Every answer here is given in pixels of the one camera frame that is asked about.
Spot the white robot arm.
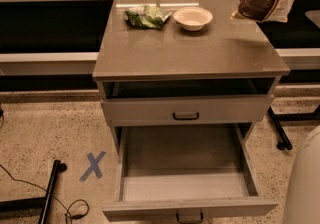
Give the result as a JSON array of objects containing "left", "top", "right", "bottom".
[{"left": 282, "top": 126, "right": 320, "bottom": 224}]

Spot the grey drawer cabinet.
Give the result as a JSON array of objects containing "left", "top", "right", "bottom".
[{"left": 92, "top": 0, "right": 290, "bottom": 224}]

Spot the open middle drawer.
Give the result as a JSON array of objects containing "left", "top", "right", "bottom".
[{"left": 103, "top": 124, "right": 276, "bottom": 222}]

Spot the closed top drawer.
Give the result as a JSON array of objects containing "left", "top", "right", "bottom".
[{"left": 101, "top": 95, "right": 273, "bottom": 127}]

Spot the green chip bag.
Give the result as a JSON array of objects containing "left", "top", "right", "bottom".
[{"left": 123, "top": 5, "right": 171, "bottom": 29}]

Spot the white paper bowl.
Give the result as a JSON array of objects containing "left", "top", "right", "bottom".
[{"left": 173, "top": 7, "right": 213, "bottom": 31}]

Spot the blue tape X mark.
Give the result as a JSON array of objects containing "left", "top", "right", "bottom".
[{"left": 80, "top": 151, "right": 106, "bottom": 182}]

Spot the black stand leg right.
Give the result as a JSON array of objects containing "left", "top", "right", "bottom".
[{"left": 268, "top": 105, "right": 320, "bottom": 150}]

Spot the black stand leg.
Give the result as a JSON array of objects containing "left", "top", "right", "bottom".
[
  {"left": 268, "top": 105, "right": 320, "bottom": 150},
  {"left": 0, "top": 160, "right": 67, "bottom": 224}
]

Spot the black stand leg left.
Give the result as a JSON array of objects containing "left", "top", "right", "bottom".
[{"left": 0, "top": 160, "right": 67, "bottom": 224}]

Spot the black top drawer handle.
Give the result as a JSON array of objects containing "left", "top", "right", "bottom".
[{"left": 172, "top": 112, "right": 200, "bottom": 121}]

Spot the black drawer handle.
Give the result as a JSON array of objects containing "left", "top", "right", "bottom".
[
  {"left": 176, "top": 213, "right": 204, "bottom": 224},
  {"left": 172, "top": 112, "right": 200, "bottom": 121}
]

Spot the black middle drawer handle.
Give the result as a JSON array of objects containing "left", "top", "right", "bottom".
[{"left": 176, "top": 213, "right": 204, "bottom": 224}]

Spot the black floor cable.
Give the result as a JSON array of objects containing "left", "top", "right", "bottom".
[{"left": 0, "top": 163, "right": 90, "bottom": 221}]

